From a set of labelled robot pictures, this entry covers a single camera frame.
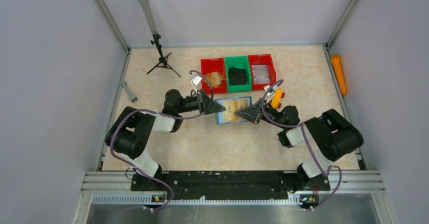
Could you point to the grey small tool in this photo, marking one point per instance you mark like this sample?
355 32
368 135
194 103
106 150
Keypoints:
130 94

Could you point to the black tripod with grey tube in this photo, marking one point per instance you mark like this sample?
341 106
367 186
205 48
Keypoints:
163 59

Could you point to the orange flashlight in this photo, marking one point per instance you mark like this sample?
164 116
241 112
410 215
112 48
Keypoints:
336 65

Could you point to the blue card holder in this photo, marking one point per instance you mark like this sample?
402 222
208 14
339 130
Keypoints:
219 119

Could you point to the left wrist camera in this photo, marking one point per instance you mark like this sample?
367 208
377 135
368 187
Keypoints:
195 81

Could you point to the black cards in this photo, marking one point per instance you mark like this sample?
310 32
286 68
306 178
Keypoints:
237 76

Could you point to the gold card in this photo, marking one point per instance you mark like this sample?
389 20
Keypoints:
231 106

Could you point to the yellow toy block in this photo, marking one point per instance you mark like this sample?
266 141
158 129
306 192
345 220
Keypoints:
275 101

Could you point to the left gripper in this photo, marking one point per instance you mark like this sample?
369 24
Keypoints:
203 101

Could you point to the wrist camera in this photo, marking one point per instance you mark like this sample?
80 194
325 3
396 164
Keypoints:
270 91
195 81

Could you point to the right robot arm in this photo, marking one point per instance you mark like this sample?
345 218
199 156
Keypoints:
328 137

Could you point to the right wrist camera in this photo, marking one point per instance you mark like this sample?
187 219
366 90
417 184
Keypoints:
270 91

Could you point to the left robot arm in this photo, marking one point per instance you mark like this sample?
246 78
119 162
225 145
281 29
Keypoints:
128 136

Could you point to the right red bin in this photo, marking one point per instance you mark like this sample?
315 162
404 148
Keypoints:
262 59

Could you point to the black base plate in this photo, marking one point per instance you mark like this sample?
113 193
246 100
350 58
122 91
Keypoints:
230 185

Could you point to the green bin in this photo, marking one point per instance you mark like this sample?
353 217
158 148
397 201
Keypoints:
238 62

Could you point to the red bin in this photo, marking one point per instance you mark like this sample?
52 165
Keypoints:
214 70
262 59

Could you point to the silver cards in bin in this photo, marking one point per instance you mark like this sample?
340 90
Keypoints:
260 74

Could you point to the left red bin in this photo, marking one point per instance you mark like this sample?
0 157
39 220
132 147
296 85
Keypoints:
214 70

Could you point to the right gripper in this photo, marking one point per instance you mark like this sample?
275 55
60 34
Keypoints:
258 112

